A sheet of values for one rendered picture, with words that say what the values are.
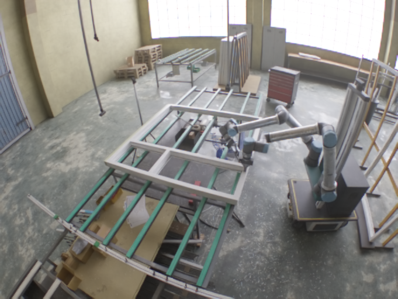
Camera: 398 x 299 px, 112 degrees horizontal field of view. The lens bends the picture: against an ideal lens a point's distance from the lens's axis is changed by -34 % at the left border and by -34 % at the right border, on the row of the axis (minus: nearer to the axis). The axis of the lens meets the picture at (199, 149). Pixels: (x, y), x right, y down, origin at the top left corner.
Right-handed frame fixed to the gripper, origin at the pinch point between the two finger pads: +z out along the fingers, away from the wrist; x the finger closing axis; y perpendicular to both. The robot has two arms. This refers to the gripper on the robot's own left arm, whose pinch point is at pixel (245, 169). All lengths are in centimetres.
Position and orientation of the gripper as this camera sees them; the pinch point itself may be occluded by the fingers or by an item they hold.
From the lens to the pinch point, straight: 192.1
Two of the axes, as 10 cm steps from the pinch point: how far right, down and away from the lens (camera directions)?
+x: 9.3, 1.9, -3.2
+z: 0.4, 8.0, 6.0
